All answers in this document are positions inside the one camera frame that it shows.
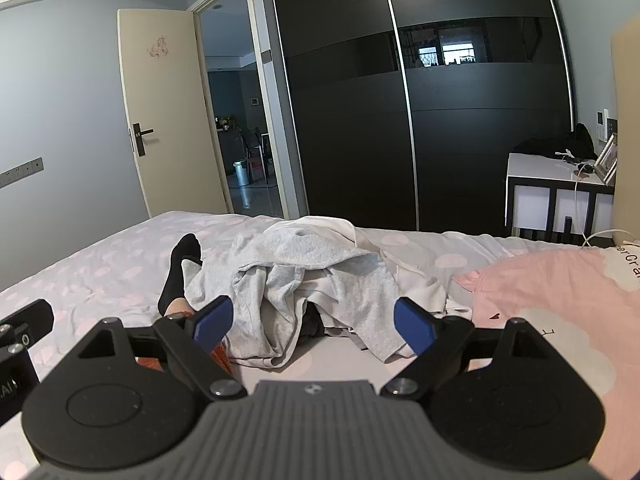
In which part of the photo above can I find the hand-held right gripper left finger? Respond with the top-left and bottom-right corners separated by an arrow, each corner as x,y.
75,296 -> 247,401

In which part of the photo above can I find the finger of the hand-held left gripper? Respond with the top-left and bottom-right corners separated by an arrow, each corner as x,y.
0,299 -> 55,356

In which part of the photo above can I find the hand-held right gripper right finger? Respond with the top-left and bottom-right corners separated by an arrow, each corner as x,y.
380,297 -> 557,402

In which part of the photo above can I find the grey sweatshirt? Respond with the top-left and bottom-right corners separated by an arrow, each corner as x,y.
184,220 -> 401,368

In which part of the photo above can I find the white garment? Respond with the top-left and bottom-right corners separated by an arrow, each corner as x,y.
295,216 -> 473,326

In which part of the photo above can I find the person's foot in black sock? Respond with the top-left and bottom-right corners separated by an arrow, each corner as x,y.
157,233 -> 203,317

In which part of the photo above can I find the polka dot bed sheet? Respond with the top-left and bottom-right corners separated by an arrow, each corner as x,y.
0,210 -> 640,480

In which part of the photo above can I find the dark clothing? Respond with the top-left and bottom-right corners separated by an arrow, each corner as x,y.
299,305 -> 361,346

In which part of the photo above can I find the pink cloud print pillow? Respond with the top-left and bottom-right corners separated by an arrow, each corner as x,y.
452,245 -> 640,480

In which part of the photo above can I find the dark chair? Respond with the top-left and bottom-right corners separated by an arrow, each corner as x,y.
240,127 -> 271,183

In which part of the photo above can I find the white nightstand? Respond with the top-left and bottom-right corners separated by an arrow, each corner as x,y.
505,152 -> 617,241

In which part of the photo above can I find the cream room door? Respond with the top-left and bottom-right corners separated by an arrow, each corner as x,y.
117,8 -> 236,218

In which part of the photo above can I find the black sliding wardrobe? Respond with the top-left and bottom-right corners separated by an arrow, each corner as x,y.
267,0 -> 576,238

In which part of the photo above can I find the black bag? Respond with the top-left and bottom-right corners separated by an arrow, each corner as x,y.
512,123 -> 598,161

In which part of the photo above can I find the beige headboard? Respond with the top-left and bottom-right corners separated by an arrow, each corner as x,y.
610,17 -> 640,248

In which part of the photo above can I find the grey wall outlet strip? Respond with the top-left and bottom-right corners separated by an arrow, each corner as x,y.
0,157 -> 45,188

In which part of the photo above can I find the black door handle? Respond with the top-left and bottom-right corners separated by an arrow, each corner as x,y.
129,122 -> 154,157

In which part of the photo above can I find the white charging cable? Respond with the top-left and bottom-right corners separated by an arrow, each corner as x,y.
555,149 -> 636,248

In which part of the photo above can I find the picture frame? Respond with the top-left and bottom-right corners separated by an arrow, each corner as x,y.
594,133 -> 618,184

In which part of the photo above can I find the wall switch panel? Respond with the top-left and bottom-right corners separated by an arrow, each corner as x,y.
597,108 -> 618,143

